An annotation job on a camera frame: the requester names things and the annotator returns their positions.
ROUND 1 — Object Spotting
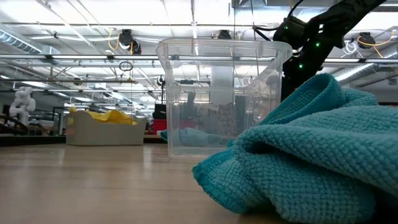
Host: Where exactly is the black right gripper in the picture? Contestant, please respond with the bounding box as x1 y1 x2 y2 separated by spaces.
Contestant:
280 40 326 103

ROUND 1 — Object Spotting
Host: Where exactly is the large blue microfiber towel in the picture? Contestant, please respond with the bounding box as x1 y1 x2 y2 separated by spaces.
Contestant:
192 73 398 224

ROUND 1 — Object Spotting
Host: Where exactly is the small blue microfiber towel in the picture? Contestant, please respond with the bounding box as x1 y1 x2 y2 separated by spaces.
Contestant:
160 127 233 148

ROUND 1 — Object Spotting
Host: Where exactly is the yellow microfiber towel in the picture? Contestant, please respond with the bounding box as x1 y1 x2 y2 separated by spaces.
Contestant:
68 106 78 126
86 108 138 126

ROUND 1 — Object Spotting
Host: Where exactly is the clear plastic bin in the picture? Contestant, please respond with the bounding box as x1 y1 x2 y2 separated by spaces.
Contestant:
155 37 294 159

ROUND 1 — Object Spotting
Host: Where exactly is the black box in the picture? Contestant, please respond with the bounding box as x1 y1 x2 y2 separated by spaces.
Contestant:
153 103 168 120

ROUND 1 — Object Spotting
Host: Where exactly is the red box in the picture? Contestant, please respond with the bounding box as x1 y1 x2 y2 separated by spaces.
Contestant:
152 118 170 136

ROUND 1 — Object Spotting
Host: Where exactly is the gray plastic bin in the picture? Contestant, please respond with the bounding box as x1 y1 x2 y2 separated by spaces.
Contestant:
65 110 148 147

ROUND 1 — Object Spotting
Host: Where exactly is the white robot figure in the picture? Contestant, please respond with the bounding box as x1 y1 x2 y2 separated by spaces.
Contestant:
8 86 37 126

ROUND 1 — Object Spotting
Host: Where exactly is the silver ventilation duct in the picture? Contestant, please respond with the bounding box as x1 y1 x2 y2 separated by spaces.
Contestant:
334 46 398 82
0 23 62 57

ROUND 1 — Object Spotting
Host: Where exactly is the black ceiling cable reel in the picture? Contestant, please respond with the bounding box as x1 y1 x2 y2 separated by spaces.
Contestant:
357 31 377 50
118 28 142 55
216 29 233 40

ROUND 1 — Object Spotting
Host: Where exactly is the hanging black cable loop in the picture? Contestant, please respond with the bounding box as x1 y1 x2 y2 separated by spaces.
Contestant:
118 60 134 72

